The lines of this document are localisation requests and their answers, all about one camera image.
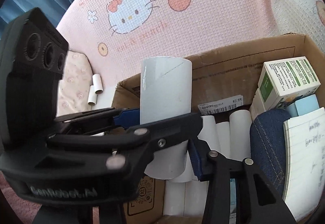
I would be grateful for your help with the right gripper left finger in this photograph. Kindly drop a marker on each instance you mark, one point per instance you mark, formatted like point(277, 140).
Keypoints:
point(111, 117)

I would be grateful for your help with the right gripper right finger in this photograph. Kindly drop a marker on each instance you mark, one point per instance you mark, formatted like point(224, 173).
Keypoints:
point(257, 201)

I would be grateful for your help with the small white tube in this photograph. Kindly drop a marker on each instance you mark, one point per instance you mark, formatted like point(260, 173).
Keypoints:
point(92, 97)
point(97, 83)

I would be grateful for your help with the white lined notebook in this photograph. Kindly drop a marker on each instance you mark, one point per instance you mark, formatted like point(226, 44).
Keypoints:
point(304, 180)

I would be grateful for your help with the blue denim pouch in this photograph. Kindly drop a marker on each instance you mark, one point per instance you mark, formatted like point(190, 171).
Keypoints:
point(268, 148)

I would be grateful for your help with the cream patterned pillow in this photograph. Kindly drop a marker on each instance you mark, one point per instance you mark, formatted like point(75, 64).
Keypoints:
point(73, 89)

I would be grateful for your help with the white tube in box middle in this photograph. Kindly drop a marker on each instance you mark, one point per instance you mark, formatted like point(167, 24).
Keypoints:
point(223, 132)

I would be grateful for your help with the white tube in box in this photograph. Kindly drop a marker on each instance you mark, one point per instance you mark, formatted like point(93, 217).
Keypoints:
point(223, 132)
point(209, 133)
point(240, 123)

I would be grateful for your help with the white tube in box right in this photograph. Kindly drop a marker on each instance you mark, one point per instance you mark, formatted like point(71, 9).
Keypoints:
point(240, 123)

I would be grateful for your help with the brown cardboard box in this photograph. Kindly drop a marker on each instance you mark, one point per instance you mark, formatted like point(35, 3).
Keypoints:
point(235, 69)

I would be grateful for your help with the pink white Hello Kitty blanket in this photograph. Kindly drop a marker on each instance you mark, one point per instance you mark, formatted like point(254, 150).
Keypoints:
point(115, 35)

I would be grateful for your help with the light blue box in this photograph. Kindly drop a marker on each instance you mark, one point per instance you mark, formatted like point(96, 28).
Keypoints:
point(303, 106)

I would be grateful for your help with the green white carton box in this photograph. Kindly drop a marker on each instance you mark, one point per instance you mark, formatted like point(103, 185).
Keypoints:
point(282, 82)

